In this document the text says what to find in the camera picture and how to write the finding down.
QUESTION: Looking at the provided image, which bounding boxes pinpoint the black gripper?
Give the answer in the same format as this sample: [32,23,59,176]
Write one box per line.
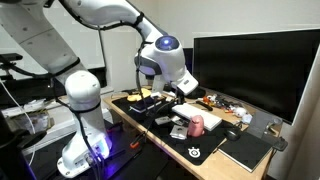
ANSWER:
[172,85,188,105]

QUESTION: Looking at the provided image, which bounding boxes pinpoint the black oval case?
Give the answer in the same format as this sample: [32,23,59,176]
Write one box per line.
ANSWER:
[194,87,208,100]

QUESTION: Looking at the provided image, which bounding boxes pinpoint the black remote control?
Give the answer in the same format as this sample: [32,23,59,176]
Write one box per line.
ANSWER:
[195,100,215,112]

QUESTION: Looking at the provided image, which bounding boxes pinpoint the small orange trinkets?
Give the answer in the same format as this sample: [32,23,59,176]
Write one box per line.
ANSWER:
[202,94,218,105]

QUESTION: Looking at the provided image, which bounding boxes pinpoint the small white AirTag box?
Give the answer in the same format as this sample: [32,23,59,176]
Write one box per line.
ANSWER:
[154,115,172,126]

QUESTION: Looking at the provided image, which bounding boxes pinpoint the white AirTag paper sleeve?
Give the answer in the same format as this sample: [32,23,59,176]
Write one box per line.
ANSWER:
[169,124,189,141]

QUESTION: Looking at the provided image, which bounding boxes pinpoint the black notebook white pages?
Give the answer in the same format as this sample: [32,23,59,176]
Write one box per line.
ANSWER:
[128,97,164,114]

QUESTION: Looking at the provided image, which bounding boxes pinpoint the yellow cloth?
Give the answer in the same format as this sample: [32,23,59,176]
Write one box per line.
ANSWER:
[126,87,153,102]

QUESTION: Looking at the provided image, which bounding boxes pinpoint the black desk mat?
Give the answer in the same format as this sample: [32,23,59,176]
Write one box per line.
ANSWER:
[111,95,250,167]

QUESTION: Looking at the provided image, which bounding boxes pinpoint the orange black clamp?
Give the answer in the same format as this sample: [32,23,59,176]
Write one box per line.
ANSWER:
[129,130,148,150]

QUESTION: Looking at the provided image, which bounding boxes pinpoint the small white toy figure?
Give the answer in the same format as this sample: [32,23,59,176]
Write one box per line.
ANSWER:
[233,105,250,119]

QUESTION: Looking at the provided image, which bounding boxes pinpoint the black computer mouse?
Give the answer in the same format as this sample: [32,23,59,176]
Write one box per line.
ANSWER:
[224,127,242,142]

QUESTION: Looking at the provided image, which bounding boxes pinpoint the grey metal stand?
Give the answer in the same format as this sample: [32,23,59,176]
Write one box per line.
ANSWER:
[246,110,284,140]

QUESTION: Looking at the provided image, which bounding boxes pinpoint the flat black notebook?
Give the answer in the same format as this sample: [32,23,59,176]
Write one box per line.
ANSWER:
[217,131,275,174]

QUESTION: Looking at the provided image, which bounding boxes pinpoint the large black computer monitor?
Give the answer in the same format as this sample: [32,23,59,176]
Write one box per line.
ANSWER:
[192,28,320,126]

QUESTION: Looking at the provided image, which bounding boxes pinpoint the clear plastic bag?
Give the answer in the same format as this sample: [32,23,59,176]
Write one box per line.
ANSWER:
[11,109,52,134]

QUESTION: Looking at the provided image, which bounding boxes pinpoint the black tripod stand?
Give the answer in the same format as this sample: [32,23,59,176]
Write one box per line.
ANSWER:
[0,111,48,180]

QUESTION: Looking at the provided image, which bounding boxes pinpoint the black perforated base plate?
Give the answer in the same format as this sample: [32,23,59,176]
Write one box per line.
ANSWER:
[28,119,174,180]

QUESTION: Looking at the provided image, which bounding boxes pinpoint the black desk clamp mount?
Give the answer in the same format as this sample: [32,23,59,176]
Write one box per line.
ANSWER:
[270,135,290,153]

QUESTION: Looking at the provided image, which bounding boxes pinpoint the white cable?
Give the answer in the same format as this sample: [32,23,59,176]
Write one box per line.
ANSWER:
[0,79,37,167]

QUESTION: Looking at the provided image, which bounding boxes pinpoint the black camera on stand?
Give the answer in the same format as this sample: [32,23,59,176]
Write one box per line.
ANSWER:
[0,52,24,82]

